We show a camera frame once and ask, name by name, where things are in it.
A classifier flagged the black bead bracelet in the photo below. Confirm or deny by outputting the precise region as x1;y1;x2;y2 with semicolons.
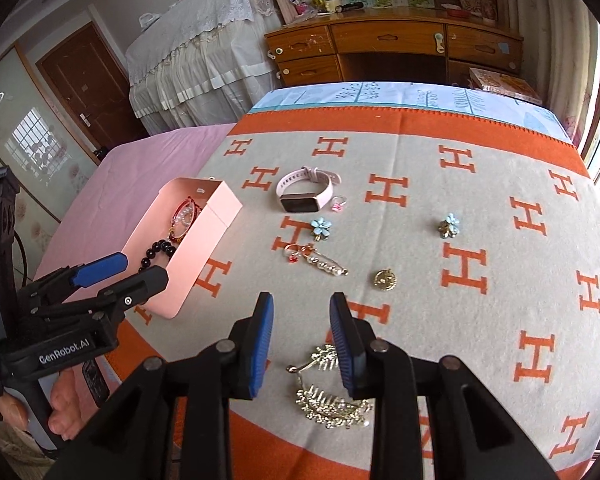
138;237;179;274

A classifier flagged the round gold pendant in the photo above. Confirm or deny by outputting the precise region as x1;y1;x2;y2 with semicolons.
373;269;398;292

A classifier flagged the gold leaf hair comb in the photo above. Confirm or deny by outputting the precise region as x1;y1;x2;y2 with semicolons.
294;377;374;429

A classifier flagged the pink jewelry box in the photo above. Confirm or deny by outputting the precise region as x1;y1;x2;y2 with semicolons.
64;175;245;321

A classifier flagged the gold rhinestone hair clip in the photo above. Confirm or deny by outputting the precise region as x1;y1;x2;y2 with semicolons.
284;244;349;276

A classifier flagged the red string bracelet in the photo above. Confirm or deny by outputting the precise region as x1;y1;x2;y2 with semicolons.
168;196;204;244

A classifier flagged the blue flower earring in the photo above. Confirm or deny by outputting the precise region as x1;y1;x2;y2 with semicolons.
438;212;460;240
310;218;332;242

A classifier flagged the pink smart watch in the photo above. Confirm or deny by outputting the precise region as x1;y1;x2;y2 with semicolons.
275;166;342;214

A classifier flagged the left hand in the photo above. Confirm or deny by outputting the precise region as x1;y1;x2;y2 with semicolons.
0;370;84;441

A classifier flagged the pink bed sheet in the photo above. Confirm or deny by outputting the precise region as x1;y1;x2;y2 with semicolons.
29;122;237;401

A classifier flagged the orange H pattern blanket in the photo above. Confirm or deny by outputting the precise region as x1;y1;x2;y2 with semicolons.
104;105;600;480

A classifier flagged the floral wardrobe sliding door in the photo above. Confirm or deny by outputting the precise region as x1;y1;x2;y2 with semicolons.
0;49;96;283

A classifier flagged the brown wooden door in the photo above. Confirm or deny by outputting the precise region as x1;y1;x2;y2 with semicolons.
36;23;148;153

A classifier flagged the white lace covered furniture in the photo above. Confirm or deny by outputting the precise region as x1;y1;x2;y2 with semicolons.
125;0;282;134

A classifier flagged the blue tree pattern sheet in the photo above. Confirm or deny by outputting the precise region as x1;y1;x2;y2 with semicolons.
251;81;570;142

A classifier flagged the stack of books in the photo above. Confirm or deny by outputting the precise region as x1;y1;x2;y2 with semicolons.
469;67;543;105

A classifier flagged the wooden desk with drawers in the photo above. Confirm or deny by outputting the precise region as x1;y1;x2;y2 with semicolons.
265;8;524;87

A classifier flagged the beige curtain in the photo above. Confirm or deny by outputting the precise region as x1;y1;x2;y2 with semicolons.
498;0;600;145

